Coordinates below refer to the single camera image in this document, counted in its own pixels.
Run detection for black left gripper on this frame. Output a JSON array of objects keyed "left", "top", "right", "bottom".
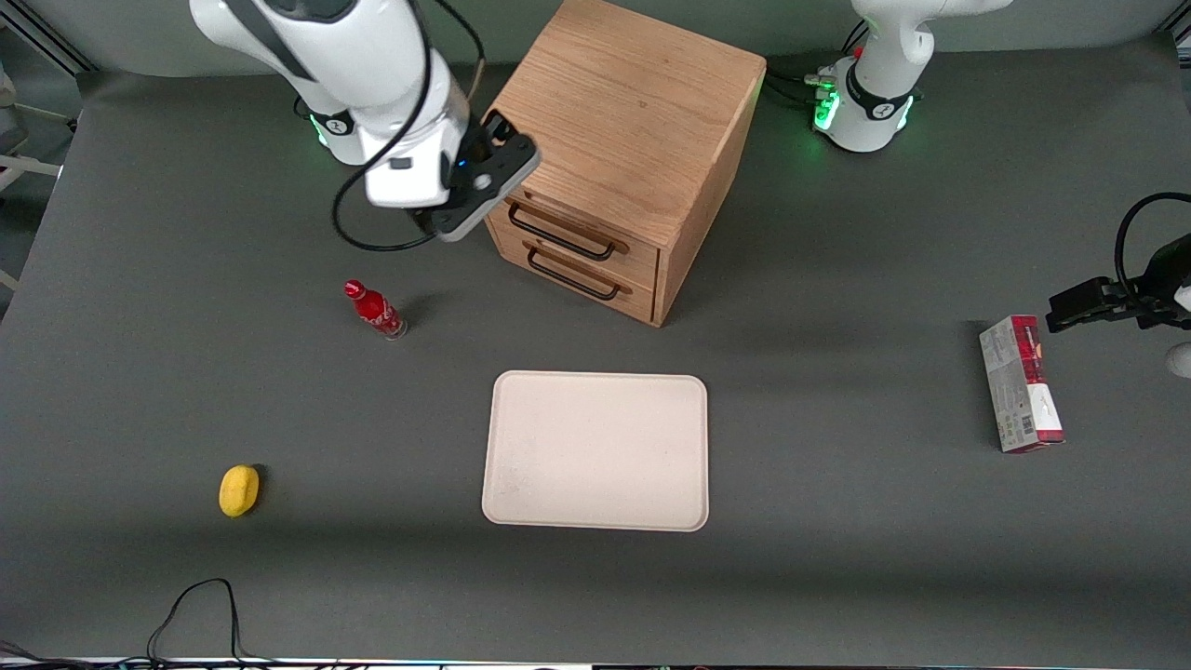
[{"left": 1046, "top": 233, "right": 1191, "bottom": 334}]

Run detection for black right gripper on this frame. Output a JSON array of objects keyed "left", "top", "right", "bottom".
[{"left": 450, "top": 109, "right": 519, "bottom": 198}]

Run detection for black metal drawer handle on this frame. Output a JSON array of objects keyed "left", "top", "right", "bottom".
[
  {"left": 526, "top": 243, "right": 623, "bottom": 302},
  {"left": 506, "top": 202, "right": 618, "bottom": 262}
]

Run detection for wooden drawer with handle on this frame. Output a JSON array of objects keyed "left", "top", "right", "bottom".
[
  {"left": 486, "top": 189, "right": 664, "bottom": 292},
  {"left": 491, "top": 227, "right": 661, "bottom": 326}
]

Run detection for wooden drawer cabinet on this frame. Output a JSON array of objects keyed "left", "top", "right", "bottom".
[{"left": 483, "top": 0, "right": 769, "bottom": 328}]

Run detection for red and grey carton box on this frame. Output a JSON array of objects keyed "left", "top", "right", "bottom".
[{"left": 978, "top": 315, "right": 1067, "bottom": 455}]

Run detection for red soda bottle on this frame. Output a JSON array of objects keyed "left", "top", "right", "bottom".
[{"left": 343, "top": 279, "right": 409, "bottom": 342}]

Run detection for beige rectangular tray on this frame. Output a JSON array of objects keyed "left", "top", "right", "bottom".
[{"left": 481, "top": 370, "right": 711, "bottom": 533}]

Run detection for yellow lemon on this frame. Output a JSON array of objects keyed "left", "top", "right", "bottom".
[{"left": 219, "top": 464, "right": 262, "bottom": 519}]

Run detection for white stand legs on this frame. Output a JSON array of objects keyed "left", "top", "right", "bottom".
[{"left": 0, "top": 63, "right": 83, "bottom": 291}]

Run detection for black looped gripper cable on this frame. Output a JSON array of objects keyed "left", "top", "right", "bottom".
[{"left": 1114, "top": 192, "right": 1191, "bottom": 301}]

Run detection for thin dark cable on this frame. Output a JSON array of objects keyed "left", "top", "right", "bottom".
[{"left": 432, "top": 0, "right": 488, "bottom": 105}]

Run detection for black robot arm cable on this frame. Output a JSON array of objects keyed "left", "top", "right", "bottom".
[{"left": 332, "top": 0, "right": 440, "bottom": 254}]

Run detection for black base cable bundle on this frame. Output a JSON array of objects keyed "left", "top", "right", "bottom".
[{"left": 763, "top": 19, "right": 872, "bottom": 111}]

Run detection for aluminium frame profile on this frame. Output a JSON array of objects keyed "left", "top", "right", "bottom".
[{"left": 0, "top": 0, "right": 100, "bottom": 77}]

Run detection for black looped table cable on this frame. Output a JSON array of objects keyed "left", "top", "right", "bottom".
[{"left": 146, "top": 578, "right": 247, "bottom": 665}]

